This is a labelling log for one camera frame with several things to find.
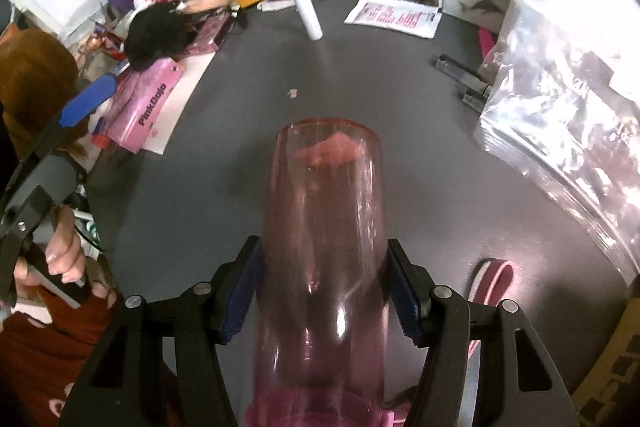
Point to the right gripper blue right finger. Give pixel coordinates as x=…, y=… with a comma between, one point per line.
x=410, y=287

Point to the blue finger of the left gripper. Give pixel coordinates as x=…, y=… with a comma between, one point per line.
x=87, y=101

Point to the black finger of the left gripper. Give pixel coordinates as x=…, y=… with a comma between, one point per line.
x=37, y=181

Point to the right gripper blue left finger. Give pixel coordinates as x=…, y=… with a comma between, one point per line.
x=233, y=288

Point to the pink transparent plastic cup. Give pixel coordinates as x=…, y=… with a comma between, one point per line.
x=322, y=307

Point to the person left hand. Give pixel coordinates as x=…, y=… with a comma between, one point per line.
x=66, y=258

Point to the pink PinkDojo box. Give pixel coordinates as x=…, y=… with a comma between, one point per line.
x=137, y=104

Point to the black fluffy plush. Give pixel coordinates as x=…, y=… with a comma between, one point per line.
x=159, y=31

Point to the clear plastic bag stack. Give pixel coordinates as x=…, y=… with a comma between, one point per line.
x=564, y=112

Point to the white pink printed paper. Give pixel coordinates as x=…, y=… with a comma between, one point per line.
x=410, y=18

